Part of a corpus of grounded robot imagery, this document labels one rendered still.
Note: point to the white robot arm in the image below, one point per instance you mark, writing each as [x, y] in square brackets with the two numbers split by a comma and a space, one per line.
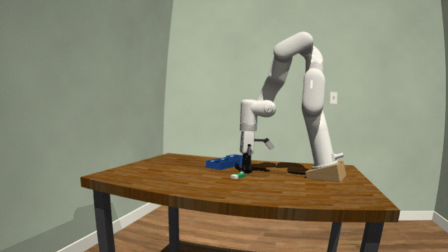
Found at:
[312, 97]

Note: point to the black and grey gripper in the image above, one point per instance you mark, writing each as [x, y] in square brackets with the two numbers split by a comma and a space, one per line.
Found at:
[247, 142]

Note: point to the blue three-compartment bin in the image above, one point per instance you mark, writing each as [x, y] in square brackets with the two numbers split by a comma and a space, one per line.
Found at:
[227, 162]

